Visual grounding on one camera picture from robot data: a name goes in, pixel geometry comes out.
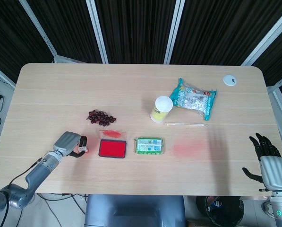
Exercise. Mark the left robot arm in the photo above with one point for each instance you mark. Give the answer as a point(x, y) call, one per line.
point(36, 175)

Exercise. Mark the yellow white paper cup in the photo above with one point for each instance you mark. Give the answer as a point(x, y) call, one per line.
point(161, 108)

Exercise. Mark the green tissue pack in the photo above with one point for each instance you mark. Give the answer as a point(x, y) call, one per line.
point(149, 146)

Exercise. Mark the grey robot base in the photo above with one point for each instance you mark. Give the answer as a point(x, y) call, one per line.
point(134, 210)

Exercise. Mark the teal snack bag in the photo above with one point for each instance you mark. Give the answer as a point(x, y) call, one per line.
point(193, 98)

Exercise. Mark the dark red grape bunch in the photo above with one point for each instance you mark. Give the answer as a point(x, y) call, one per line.
point(101, 117)

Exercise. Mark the black trash bin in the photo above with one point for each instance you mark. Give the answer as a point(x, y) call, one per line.
point(219, 209)

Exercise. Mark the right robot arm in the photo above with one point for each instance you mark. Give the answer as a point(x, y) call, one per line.
point(279, 209)

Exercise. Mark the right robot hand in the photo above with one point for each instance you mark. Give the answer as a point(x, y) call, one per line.
point(274, 171)

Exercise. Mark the black folding screen panel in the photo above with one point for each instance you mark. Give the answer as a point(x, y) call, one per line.
point(136, 28)
point(65, 26)
point(280, 56)
point(11, 33)
point(216, 28)

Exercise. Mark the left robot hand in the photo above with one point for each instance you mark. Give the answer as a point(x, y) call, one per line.
point(66, 143)

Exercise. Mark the red ink pad black case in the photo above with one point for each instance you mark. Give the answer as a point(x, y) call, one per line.
point(112, 147)

